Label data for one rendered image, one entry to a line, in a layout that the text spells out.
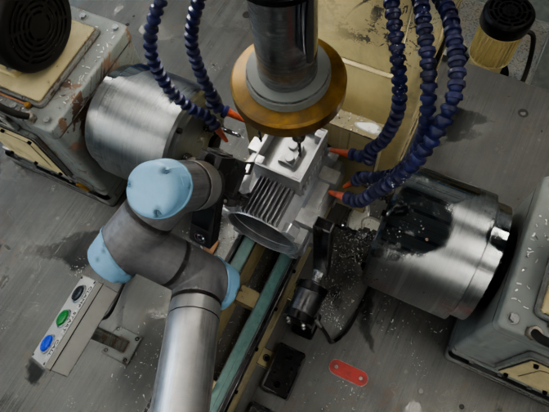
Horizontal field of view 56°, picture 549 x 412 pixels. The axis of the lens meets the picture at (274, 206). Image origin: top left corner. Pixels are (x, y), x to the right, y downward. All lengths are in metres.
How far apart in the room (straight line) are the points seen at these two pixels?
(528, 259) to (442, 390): 0.41
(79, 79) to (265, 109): 0.47
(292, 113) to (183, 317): 0.33
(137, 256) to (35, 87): 0.52
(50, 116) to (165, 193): 0.50
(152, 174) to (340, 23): 0.48
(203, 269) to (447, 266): 0.40
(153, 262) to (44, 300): 0.66
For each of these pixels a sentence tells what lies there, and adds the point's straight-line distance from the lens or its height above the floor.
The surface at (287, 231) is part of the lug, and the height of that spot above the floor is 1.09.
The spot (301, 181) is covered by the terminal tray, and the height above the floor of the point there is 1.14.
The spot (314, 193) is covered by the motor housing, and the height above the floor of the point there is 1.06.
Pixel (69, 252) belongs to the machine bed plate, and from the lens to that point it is 1.38.
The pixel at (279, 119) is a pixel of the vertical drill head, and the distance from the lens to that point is 0.77.
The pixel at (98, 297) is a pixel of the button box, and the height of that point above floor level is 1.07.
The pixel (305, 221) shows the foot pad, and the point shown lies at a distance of 0.98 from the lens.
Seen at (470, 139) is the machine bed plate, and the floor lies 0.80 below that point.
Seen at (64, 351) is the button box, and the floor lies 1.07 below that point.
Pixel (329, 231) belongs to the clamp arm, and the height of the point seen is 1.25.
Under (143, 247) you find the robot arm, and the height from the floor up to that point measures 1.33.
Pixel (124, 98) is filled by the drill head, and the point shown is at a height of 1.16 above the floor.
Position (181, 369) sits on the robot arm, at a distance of 0.70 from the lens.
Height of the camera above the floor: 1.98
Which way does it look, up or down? 66 degrees down
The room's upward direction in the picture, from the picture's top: 10 degrees counter-clockwise
